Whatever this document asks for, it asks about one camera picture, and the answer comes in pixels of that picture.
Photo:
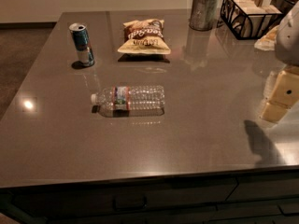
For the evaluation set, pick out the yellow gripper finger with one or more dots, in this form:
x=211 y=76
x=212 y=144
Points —
x=281 y=93

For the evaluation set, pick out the clear plastic water bottle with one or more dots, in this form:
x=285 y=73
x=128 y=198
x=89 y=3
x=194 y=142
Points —
x=129 y=98

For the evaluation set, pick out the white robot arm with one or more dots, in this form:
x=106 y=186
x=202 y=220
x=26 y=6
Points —
x=287 y=41

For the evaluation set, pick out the snack packet beside basket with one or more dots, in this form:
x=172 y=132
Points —
x=267 y=42

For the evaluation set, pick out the galvanized metal bucket vase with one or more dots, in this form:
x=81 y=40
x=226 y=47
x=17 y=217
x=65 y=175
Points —
x=203 y=14

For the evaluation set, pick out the brown yellow chip bag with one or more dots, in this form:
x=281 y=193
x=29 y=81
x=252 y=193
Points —
x=144 y=37

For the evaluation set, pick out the blue silver drink can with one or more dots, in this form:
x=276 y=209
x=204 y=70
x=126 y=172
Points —
x=82 y=44

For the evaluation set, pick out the black wire basket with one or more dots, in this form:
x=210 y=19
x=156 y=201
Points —
x=248 y=19

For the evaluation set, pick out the black drawer handle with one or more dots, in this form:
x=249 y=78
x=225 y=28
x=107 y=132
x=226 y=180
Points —
x=129 y=202

